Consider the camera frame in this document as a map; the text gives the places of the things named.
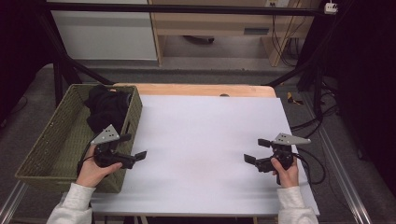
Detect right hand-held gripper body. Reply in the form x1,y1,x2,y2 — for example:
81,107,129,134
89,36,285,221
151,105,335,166
256,133,312,174

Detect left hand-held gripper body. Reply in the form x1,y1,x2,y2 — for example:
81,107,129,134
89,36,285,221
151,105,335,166
90,124,126,170

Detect black knit vest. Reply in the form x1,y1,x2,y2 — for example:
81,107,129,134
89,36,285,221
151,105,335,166
83,84,132,135

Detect green woven basket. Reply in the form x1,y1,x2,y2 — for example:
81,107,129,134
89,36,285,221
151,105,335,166
14,83,144,194

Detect person's right hand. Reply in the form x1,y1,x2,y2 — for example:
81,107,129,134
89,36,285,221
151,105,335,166
270,157,300,189

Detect person's left hand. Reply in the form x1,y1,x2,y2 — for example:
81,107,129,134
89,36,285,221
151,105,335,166
76,144,124,189

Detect yellow black tape piece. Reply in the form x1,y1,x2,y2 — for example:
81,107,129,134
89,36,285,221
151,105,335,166
286,91,304,106

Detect white table sheet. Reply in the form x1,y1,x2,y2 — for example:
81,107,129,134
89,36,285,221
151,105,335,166
60,94,320,217

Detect white cabinet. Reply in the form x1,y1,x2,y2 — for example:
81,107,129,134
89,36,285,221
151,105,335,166
49,0,158,62

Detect dark object under desk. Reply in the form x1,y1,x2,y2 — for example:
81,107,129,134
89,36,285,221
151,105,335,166
182,35,216,45

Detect light wooden desk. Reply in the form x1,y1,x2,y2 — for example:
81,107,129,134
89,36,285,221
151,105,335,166
148,0,321,68

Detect black floor cables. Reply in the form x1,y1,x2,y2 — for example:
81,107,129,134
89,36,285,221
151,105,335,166
290,80,340,139

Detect left hand-held gripper cable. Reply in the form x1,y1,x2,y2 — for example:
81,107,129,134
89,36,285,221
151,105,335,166
77,146,95,175

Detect hand-held gripper cable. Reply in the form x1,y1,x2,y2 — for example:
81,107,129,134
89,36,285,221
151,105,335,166
292,147,327,186
77,146,95,175

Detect right hand-held gripper cable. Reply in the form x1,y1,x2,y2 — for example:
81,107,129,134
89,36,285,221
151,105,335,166
292,147,327,186

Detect aluminium rail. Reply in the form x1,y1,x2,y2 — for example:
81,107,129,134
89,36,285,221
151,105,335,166
317,127,373,224
0,180,28,224

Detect hanging black cables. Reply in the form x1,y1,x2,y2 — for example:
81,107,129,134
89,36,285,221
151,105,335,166
270,13,307,68

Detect black metal frame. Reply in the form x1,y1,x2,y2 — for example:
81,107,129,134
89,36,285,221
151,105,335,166
36,1,331,119

